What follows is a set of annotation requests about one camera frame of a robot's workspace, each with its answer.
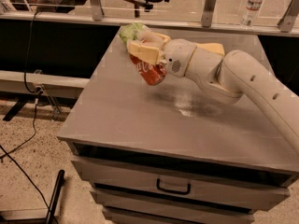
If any clear plastic water bottle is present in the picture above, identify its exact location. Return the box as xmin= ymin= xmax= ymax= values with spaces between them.
xmin=240 ymin=0 xmax=263 ymax=28

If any black metal stand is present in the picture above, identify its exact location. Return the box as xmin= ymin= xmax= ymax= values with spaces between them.
xmin=0 ymin=169 xmax=65 ymax=224

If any red coke can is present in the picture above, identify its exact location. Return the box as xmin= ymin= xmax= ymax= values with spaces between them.
xmin=129 ymin=54 xmax=166 ymax=86

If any black drawer handle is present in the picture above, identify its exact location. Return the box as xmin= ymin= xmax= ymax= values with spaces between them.
xmin=156 ymin=178 xmax=191 ymax=195

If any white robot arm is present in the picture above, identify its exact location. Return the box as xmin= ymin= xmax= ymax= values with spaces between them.
xmin=127 ymin=31 xmax=299 ymax=152

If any black power cable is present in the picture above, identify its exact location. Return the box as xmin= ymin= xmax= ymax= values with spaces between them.
xmin=0 ymin=9 xmax=45 ymax=161

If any grey drawer cabinet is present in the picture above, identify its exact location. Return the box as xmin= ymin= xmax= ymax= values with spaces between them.
xmin=59 ymin=39 xmax=299 ymax=224

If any yellow sponge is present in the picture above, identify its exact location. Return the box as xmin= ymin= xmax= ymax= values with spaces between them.
xmin=196 ymin=43 xmax=225 ymax=57

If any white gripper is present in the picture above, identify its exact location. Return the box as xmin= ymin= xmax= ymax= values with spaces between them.
xmin=127 ymin=31 xmax=197 ymax=77

